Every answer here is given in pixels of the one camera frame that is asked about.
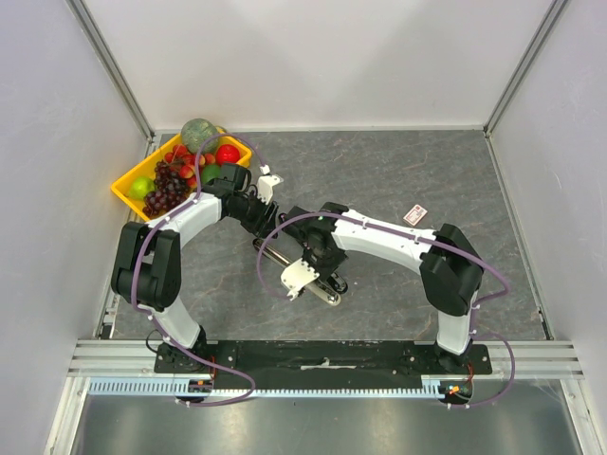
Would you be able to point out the white black stapler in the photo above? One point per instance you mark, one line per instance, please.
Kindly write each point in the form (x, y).
(321, 290)

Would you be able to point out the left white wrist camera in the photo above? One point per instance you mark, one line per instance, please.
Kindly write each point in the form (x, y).
(266, 184)

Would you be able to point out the purple grape bunch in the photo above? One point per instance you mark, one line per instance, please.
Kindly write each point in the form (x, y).
(170, 192)

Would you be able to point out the dark green lime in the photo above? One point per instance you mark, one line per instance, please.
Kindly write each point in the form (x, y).
(209, 173)

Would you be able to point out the slotted cable duct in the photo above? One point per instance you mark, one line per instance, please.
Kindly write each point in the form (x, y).
(202, 388)

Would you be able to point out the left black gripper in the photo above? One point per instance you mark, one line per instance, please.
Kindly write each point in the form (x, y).
(263, 226)

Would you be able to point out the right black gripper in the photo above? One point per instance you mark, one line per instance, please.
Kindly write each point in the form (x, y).
(326, 271)

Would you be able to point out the red white staple box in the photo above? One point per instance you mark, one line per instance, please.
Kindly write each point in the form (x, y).
(415, 215)

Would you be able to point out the light green lime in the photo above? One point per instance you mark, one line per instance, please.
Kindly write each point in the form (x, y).
(140, 187)

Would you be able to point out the green melon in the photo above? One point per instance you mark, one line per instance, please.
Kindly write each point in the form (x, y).
(195, 132)

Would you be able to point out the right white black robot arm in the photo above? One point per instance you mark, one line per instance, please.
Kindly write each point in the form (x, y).
(442, 258)

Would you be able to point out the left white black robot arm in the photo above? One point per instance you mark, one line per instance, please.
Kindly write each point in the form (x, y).
(147, 270)

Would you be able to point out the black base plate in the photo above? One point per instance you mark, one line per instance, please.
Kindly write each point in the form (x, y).
(342, 364)

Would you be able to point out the red apple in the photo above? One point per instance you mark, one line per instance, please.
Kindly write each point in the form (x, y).
(227, 154)

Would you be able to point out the red peach cluster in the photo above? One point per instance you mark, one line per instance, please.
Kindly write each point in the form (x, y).
(181, 161)

